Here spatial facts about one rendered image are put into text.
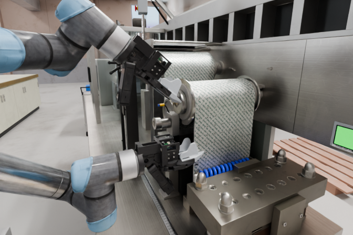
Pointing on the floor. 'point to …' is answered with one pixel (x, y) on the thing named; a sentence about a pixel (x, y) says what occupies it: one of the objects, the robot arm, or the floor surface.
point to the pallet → (320, 162)
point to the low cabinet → (17, 99)
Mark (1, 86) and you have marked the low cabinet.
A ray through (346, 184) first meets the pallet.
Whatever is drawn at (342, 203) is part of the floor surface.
